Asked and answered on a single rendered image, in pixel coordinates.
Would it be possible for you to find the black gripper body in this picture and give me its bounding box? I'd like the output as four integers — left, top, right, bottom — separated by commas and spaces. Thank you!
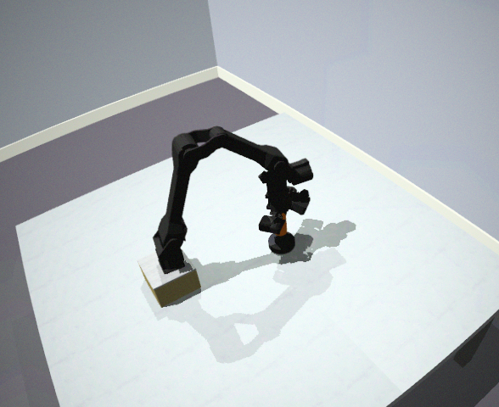
258, 186, 297, 234

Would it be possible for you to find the orange knob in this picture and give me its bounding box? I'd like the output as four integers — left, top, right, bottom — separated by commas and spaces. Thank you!
276, 213, 288, 236

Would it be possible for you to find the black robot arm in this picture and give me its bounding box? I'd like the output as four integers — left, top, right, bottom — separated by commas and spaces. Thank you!
153, 126, 313, 274

